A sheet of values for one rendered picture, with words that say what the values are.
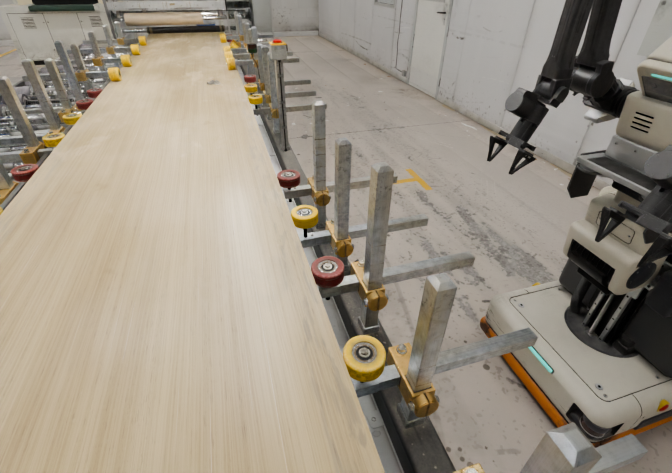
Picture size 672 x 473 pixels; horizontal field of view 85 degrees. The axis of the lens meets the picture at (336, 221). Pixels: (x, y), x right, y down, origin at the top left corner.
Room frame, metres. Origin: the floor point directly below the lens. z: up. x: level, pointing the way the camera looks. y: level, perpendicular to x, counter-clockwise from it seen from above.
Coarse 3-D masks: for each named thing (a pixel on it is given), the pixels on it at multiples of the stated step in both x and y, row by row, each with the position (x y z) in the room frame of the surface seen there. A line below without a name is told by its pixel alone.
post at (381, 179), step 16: (384, 176) 0.64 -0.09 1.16; (384, 192) 0.64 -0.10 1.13; (368, 208) 0.66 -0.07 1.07; (384, 208) 0.64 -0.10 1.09; (368, 224) 0.66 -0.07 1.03; (384, 224) 0.64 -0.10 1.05; (368, 240) 0.65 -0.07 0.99; (384, 240) 0.64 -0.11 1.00; (368, 256) 0.64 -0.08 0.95; (384, 256) 0.64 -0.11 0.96; (368, 272) 0.64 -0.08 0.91; (368, 288) 0.63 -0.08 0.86; (368, 320) 0.63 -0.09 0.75
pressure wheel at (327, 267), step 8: (328, 256) 0.70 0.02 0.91; (312, 264) 0.67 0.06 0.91; (320, 264) 0.67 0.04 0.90; (328, 264) 0.66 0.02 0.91; (336, 264) 0.67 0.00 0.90; (312, 272) 0.64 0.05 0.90; (320, 272) 0.64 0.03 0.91; (328, 272) 0.64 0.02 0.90; (336, 272) 0.64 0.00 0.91; (320, 280) 0.63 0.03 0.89; (328, 280) 0.62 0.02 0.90; (336, 280) 0.63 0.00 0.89
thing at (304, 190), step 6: (354, 180) 1.21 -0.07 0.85; (360, 180) 1.21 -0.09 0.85; (366, 180) 1.21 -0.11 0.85; (396, 180) 1.25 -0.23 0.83; (300, 186) 1.16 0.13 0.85; (306, 186) 1.16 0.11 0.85; (330, 186) 1.17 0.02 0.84; (354, 186) 1.20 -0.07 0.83; (360, 186) 1.20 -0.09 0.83; (366, 186) 1.21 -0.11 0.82; (288, 192) 1.12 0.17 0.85; (294, 192) 1.13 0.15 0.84; (300, 192) 1.14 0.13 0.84; (306, 192) 1.14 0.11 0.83; (330, 192) 1.17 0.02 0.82; (288, 198) 1.12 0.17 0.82
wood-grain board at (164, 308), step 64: (192, 64) 2.95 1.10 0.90; (128, 128) 1.58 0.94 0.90; (192, 128) 1.59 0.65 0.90; (256, 128) 1.60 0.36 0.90; (64, 192) 1.01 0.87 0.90; (128, 192) 1.01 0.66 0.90; (192, 192) 1.02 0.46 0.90; (256, 192) 1.02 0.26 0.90; (0, 256) 0.69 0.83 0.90; (64, 256) 0.69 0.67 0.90; (128, 256) 0.70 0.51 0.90; (192, 256) 0.70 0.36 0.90; (256, 256) 0.70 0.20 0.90; (0, 320) 0.49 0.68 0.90; (64, 320) 0.50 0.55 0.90; (128, 320) 0.50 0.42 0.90; (192, 320) 0.50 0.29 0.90; (256, 320) 0.50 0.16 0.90; (320, 320) 0.50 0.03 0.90; (0, 384) 0.36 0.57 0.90; (64, 384) 0.36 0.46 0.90; (128, 384) 0.36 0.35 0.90; (192, 384) 0.36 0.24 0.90; (256, 384) 0.36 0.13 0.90; (320, 384) 0.36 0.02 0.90; (0, 448) 0.25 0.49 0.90; (64, 448) 0.26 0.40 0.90; (128, 448) 0.26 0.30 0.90; (192, 448) 0.26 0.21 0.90; (256, 448) 0.26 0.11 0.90; (320, 448) 0.26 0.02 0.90
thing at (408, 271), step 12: (468, 252) 0.79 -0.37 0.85; (408, 264) 0.74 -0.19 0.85; (420, 264) 0.74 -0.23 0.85; (432, 264) 0.74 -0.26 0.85; (444, 264) 0.74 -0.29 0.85; (456, 264) 0.75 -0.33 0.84; (468, 264) 0.77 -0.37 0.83; (348, 276) 0.69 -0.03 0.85; (384, 276) 0.69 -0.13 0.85; (396, 276) 0.70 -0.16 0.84; (408, 276) 0.71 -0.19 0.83; (420, 276) 0.72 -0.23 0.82; (324, 288) 0.65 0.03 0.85; (336, 288) 0.65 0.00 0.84; (348, 288) 0.66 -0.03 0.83
